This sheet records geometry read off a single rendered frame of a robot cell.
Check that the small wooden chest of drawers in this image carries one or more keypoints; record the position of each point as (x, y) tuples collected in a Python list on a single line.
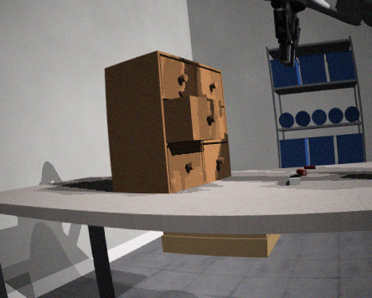
[(136, 129)]

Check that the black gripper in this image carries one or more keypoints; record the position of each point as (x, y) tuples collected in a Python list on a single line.
[(284, 16)]

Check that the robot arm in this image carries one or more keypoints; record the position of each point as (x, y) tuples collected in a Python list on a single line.
[(347, 11)]

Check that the black and white eraser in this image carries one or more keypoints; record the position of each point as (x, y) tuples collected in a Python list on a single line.
[(295, 180)]

